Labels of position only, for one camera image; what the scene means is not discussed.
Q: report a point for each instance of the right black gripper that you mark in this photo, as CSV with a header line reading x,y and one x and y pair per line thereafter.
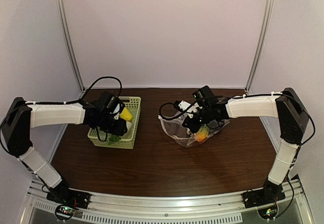
x,y
193,123

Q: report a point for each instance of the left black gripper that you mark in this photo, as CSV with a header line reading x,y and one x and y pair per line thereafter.
x,y
119,126

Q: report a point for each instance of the green plastic basket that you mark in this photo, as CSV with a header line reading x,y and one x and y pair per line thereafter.
x,y
133,104

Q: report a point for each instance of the yellow fake banana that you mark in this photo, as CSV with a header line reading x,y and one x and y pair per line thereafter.
x,y
126,115

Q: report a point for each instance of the green yellow fake mango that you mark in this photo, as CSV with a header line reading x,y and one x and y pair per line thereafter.
x,y
114,139

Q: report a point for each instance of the white fake potato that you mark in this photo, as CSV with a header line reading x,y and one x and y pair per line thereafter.
x,y
129,126

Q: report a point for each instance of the clear zip top bag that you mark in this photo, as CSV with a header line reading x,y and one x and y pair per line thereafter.
x,y
184,136

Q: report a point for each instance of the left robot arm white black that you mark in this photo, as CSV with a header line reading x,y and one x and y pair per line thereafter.
x,y
26,115

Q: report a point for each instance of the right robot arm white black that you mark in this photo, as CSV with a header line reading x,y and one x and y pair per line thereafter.
x,y
285,106

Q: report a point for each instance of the orange fake fruit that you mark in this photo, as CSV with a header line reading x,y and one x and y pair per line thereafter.
x,y
202,134

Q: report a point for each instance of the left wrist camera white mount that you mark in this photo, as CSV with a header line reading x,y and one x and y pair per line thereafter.
x,y
118,110

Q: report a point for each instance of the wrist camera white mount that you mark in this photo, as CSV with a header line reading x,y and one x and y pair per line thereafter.
x,y
186,107
118,110

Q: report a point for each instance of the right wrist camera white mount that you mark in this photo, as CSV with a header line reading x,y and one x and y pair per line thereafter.
x,y
186,107

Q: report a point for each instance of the left aluminium frame post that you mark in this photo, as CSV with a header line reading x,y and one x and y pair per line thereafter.
x,y
69,45

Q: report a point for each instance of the aluminium frame post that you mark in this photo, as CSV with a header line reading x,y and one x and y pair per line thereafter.
x,y
268,9
69,45

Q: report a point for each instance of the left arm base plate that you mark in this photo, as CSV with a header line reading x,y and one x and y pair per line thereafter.
x,y
69,197

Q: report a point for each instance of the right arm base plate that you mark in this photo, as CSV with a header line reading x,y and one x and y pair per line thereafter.
x,y
263,196

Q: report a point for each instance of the aluminium front rail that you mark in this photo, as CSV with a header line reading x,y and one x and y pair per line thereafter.
x,y
222,208

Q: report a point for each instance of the right aluminium frame post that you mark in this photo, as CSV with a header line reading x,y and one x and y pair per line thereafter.
x,y
268,9

